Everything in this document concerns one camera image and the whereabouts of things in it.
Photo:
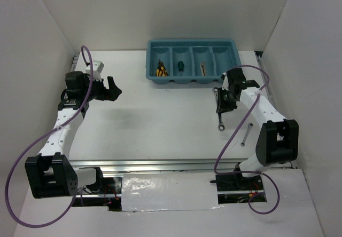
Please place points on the large silver ratchet wrench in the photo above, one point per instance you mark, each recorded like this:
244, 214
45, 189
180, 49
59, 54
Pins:
221, 126

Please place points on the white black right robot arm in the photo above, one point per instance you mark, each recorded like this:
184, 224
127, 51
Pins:
278, 138

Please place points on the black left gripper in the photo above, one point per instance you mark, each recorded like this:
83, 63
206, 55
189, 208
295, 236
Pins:
111, 94

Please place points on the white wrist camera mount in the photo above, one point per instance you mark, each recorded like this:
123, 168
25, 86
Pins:
225, 84
97, 67

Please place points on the small silver wrench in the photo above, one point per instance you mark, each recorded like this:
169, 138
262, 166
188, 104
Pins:
250, 126

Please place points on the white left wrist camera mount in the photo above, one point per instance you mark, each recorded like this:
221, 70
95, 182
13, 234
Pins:
97, 67

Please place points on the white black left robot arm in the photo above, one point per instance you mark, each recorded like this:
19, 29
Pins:
50, 173

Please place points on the silver foil cover sheet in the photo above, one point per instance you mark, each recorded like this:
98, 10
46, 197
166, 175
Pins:
168, 191

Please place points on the yellow black long-nose pliers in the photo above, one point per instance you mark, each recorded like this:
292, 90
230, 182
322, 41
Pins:
161, 69

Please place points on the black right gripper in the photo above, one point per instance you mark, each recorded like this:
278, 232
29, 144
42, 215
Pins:
223, 107

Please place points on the teal four-compartment tray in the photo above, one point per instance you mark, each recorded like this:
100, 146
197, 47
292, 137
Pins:
220, 56

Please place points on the aluminium table frame rail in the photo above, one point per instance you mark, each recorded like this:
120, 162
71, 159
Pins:
153, 127

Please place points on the green stubby screwdriver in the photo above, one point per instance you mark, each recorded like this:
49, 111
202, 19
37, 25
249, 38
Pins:
181, 67

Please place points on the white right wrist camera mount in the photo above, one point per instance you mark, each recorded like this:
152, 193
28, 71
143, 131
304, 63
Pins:
225, 84

